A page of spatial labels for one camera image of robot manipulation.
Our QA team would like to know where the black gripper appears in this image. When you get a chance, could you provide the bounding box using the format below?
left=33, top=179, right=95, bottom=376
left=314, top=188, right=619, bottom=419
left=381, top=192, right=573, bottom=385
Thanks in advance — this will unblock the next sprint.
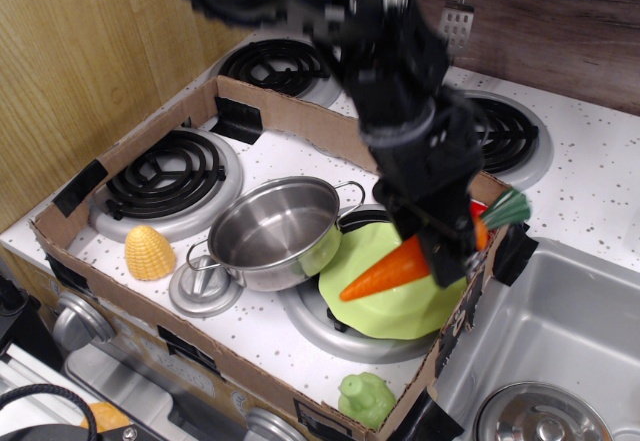
left=367, top=88, right=483, bottom=288

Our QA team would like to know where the orange toy carrot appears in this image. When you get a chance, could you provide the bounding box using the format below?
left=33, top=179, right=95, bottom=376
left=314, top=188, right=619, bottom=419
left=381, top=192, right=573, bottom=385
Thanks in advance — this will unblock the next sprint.
left=339, top=188, right=532, bottom=303

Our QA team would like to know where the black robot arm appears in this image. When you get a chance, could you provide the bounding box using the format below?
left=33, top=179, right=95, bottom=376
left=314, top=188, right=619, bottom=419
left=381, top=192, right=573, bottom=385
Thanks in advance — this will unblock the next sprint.
left=188, top=0, right=483, bottom=287

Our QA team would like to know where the light green plastic plate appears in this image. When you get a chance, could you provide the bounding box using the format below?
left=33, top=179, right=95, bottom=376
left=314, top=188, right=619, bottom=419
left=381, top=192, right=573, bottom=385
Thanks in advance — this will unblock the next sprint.
left=318, top=222, right=467, bottom=340

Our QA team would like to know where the red toy pepper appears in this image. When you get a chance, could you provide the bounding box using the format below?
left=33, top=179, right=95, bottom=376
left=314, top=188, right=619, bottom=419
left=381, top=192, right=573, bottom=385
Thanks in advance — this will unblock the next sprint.
left=470, top=199, right=488, bottom=217

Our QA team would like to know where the back right black burner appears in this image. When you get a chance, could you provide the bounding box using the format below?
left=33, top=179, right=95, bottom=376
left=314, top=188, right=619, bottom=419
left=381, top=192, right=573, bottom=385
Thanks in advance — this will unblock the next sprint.
left=463, top=90, right=554, bottom=191

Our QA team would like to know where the front right black burner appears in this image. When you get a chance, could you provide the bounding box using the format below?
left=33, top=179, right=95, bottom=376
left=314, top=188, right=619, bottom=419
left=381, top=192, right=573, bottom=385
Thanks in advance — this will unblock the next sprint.
left=281, top=206, right=441, bottom=364

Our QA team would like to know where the stainless steel pot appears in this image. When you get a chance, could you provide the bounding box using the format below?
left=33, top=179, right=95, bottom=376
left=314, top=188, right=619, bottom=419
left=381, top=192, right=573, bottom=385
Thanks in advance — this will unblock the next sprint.
left=186, top=176, right=366, bottom=292

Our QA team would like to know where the grey toy sink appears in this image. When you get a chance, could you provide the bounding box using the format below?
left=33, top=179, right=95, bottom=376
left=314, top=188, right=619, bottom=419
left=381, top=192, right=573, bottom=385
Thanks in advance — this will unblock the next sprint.
left=435, top=239, right=639, bottom=440

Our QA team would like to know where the green toy vegetable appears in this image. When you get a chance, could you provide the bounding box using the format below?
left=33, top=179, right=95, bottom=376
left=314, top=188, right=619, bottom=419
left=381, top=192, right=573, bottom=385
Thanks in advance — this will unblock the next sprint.
left=338, top=372, right=397, bottom=430

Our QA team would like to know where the silver sink drain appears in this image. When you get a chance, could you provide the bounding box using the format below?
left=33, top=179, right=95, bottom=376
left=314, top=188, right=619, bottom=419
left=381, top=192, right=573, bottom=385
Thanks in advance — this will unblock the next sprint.
left=473, top=382, right=613, bottom=441

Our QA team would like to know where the hanging metal spatula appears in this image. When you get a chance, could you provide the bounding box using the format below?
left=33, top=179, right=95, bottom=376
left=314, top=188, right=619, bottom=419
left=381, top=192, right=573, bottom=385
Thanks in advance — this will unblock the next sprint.
left=439, top=0, right=475, bottom=58

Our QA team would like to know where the silver stove knob front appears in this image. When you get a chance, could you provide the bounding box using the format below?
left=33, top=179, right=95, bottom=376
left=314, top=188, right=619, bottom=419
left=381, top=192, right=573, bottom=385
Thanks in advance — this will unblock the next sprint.
left=168, top=256, right=243, bottom=318

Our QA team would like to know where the silver oven knob middle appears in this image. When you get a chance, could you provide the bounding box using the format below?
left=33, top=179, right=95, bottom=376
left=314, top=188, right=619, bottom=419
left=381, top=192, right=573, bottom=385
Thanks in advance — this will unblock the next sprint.
left=243, top=408, right=306, bottom=441

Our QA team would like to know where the silver oven knob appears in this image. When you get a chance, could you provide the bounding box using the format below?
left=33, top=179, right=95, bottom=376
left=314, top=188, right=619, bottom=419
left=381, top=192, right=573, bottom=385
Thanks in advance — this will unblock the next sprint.
left=52, top=291, right=116, bottom=352
left=243, top=408, right=306, bottom=441

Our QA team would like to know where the front left black burner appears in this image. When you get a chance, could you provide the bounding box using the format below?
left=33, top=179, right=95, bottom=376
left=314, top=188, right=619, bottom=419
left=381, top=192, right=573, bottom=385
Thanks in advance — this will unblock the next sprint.
left=90, top=128, right=243, bottom=243

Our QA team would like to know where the yellow toy corn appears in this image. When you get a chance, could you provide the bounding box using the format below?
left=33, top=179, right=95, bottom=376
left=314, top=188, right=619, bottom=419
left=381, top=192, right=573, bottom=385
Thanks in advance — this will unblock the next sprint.
left=125, top=225, right=176, bottom=281

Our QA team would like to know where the brown cardboard fence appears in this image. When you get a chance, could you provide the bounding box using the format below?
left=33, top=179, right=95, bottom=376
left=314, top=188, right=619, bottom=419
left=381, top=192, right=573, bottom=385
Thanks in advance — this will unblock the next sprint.
left=31, top=76, right=528, bottom=440

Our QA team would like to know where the silver oven knob left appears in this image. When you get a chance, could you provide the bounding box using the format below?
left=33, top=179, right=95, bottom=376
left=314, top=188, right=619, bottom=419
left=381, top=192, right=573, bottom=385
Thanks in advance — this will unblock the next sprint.
left=52, top=291, right=116, bottom=352

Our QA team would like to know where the orange toy piece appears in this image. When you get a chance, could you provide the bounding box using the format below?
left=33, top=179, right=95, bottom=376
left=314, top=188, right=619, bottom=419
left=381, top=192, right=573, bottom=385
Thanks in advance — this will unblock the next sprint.
left=89, top=401, right=131, bottom=433

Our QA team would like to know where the black cable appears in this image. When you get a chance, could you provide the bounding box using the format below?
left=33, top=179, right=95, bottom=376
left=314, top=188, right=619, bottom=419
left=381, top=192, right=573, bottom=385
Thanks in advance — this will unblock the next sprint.
left=0, top=383, right=97, bottom=441

